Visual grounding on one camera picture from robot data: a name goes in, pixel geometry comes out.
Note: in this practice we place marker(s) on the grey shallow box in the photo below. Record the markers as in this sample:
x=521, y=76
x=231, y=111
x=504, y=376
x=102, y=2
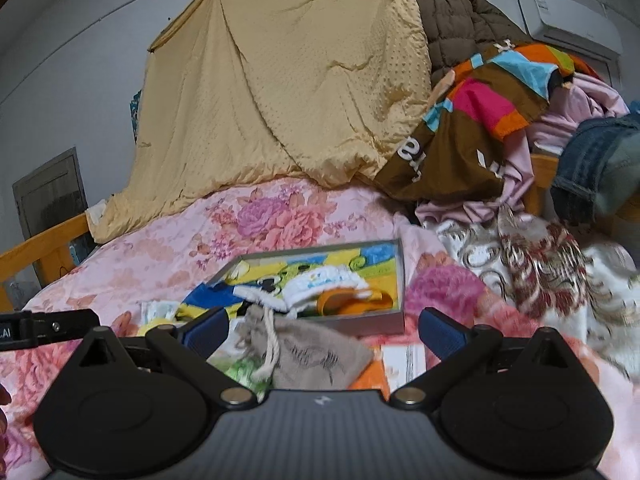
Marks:
x=370, y=322

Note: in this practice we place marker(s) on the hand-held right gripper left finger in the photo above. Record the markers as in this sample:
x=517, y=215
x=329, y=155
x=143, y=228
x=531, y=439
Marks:
x=207, y=332

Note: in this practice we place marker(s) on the clear packet with yellow print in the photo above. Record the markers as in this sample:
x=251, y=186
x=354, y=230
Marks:
x=155, y=312

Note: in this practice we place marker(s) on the white air conditioner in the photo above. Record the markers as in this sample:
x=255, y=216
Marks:
x=575, y=20

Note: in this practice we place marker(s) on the blue wall poster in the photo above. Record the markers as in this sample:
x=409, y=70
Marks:
x=136, y=112

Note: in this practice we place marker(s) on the white towel with blue print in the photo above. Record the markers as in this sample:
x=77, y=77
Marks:
x=320, y=280

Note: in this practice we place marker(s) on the pink floral bedsheet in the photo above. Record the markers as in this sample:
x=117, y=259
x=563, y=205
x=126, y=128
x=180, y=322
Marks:
x=150, y=255

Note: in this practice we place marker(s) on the green printed plastic bag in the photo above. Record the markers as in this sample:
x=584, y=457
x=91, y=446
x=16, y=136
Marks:
x=245, y=370

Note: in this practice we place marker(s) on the brown quilted coat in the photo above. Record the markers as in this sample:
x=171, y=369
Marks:
x=460, y=30

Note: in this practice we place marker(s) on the blue jeans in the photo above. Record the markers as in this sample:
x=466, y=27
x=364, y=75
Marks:
x=590, y=160

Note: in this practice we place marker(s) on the yellow dotted blanket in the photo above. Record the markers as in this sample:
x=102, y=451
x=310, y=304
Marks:
x=280, y=85

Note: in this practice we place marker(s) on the ornate patterned blanket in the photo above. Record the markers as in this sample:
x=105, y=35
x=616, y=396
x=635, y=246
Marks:
x=540, y=260

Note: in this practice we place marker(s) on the wooden bed frame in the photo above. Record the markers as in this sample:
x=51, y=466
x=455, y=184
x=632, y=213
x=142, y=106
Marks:
x=45, y=245

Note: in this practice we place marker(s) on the orange and white carton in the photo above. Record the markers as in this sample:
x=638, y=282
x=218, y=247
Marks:
x=405, y=360

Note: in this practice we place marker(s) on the colourful patchwork cloth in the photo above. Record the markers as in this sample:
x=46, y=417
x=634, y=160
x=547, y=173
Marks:
x=450, y=150

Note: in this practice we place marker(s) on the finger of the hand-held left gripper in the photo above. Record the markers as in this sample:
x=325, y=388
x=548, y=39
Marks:
x=67, y=324

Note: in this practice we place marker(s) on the person's left hand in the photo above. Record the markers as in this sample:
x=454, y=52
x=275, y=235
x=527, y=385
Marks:
x=4, y=397

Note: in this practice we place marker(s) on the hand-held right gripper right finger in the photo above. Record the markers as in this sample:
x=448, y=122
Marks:
x=442, y=335

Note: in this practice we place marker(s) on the pale pink garment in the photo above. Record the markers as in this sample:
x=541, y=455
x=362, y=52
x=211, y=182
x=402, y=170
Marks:
x=590, y=105

